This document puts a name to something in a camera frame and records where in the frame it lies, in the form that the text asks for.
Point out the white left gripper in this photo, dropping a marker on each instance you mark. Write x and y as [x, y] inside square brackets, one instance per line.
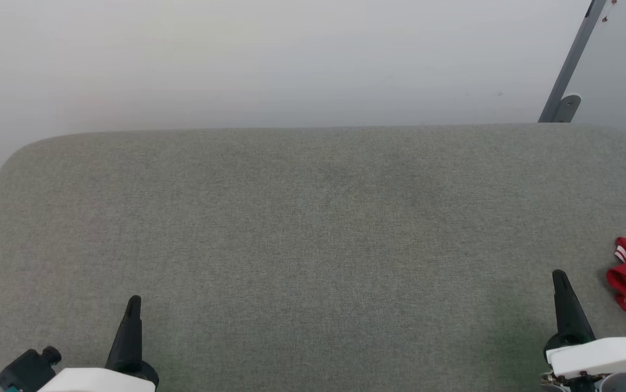
[95, 381]

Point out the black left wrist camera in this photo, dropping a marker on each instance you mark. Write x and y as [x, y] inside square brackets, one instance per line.
[27, 370]

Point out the grey metal post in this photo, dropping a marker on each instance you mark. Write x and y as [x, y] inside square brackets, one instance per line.
[574, 54]

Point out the grey metal post bracket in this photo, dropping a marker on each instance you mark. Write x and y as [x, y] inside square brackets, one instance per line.
[568, 109]

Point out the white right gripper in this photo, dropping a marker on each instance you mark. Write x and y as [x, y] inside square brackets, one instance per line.
[607, 356]

